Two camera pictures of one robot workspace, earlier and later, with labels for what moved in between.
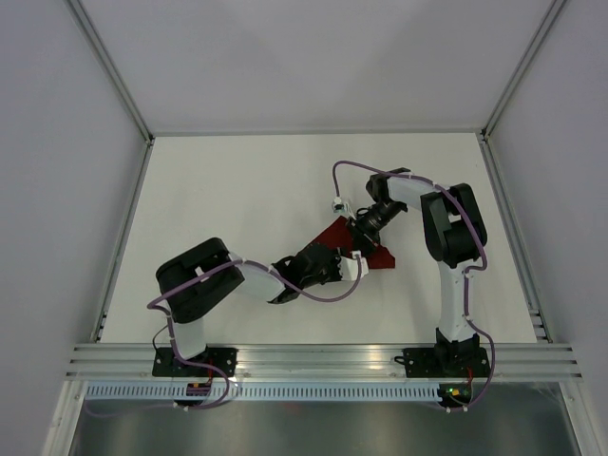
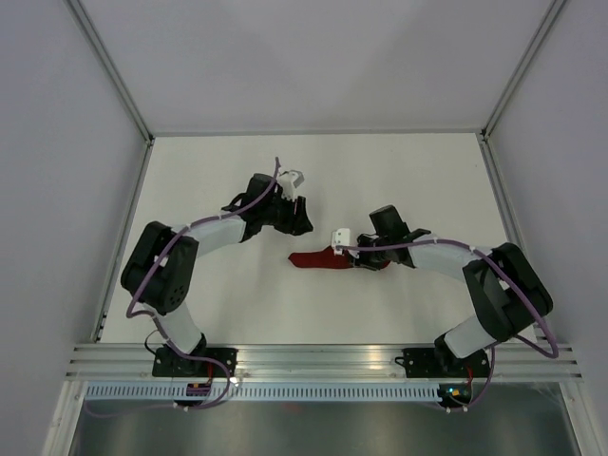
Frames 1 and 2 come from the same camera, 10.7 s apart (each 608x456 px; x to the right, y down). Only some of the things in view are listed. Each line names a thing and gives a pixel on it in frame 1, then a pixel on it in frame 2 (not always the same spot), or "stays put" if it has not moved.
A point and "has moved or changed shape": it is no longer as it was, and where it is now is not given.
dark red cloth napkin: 339,235 has moved or changed shape
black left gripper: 335,258 → 297,224
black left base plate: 164,365 stays put
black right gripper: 363,239 → 361,261
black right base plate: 446,362 stays put
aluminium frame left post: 108,66 stays put
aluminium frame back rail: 309,133 stays put
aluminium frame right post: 522,68 stays put
